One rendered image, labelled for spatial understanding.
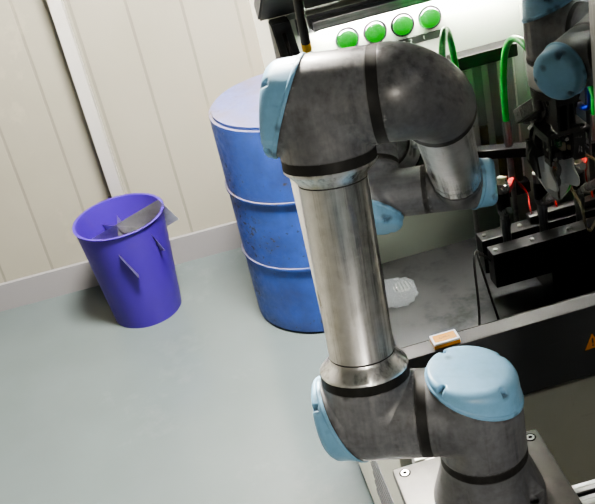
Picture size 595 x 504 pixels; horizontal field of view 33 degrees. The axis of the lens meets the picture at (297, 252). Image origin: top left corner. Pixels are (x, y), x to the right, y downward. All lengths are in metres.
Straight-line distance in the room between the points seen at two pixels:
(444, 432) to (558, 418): 0.79
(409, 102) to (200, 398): 2.46
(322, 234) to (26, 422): 2.59
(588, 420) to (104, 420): 1.92
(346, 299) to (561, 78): 0.43
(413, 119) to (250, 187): 2.28
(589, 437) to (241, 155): 1.67
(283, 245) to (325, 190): 2.28
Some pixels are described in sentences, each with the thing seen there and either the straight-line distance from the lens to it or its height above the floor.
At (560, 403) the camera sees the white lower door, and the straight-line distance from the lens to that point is 2.05.
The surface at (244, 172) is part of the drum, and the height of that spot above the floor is 0.66.
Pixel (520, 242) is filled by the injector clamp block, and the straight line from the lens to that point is 2.09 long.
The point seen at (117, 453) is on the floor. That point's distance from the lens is 3.40.
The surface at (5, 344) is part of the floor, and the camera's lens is 4.19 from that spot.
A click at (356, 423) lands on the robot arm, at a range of 1.30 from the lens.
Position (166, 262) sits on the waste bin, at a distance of 3.88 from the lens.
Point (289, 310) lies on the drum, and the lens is 3.62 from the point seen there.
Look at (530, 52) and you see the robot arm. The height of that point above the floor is 1.49.
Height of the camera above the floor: 2.06
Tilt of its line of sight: 30 degrees down
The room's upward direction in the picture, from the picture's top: 13 degrees counter-clockwise
